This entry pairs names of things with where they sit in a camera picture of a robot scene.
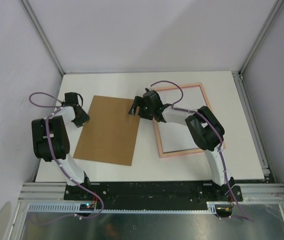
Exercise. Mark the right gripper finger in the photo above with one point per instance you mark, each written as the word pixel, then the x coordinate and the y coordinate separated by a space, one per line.
pixel 138 102
pixel 145 113

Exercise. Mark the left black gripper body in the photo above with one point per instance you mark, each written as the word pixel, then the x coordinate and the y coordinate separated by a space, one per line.
pixel 78 106

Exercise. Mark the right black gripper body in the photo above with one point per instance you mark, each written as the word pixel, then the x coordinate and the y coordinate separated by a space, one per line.
pixel 144 104

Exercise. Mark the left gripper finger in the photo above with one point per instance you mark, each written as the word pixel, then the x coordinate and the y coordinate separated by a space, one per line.
pixel 79 122
pixel 83 117

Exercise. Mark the brown cardboard backing board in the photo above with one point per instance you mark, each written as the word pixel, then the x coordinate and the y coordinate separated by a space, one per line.
pixel 110 135

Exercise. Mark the pink wooden picture frame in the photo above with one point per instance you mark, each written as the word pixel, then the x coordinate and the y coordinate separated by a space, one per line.
pixel 184 152

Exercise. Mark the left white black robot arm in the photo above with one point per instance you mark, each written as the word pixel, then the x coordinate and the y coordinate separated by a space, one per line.
pixel 51 142

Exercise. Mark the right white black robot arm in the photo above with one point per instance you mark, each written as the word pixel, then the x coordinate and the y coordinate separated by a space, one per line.
pixel 206 131

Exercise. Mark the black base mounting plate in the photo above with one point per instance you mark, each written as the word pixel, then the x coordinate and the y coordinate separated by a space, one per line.
pixel 152 195

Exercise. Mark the aluminium frame rail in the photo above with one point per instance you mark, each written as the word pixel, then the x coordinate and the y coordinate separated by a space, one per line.
pixel 41 34

